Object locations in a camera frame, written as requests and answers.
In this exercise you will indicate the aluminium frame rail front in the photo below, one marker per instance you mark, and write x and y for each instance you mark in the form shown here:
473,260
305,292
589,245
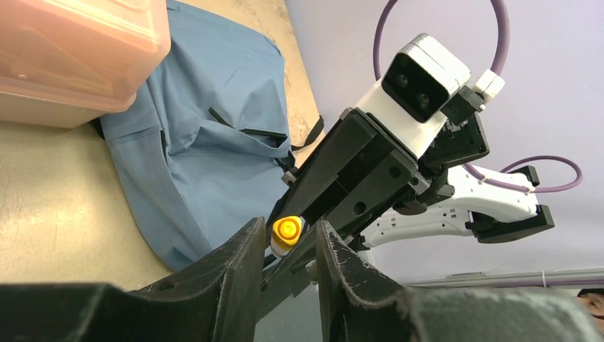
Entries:
565,279

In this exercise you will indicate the blue backpack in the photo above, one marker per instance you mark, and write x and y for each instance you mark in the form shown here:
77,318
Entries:
203,148

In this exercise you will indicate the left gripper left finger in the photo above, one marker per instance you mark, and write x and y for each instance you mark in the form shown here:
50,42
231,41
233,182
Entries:
213,299

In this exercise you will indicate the yellow white pencil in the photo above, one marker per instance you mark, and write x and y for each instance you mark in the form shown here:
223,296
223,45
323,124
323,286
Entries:
285,234

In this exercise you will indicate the pink translucent plastic box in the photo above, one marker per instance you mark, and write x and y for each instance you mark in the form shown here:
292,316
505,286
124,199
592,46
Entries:
65,63

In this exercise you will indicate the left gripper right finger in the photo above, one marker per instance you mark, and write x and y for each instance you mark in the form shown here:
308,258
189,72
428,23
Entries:
359,303

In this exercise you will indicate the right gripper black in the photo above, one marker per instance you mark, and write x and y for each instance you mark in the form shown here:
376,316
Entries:
348,182

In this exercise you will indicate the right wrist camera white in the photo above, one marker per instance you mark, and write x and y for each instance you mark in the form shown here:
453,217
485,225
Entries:
407,100

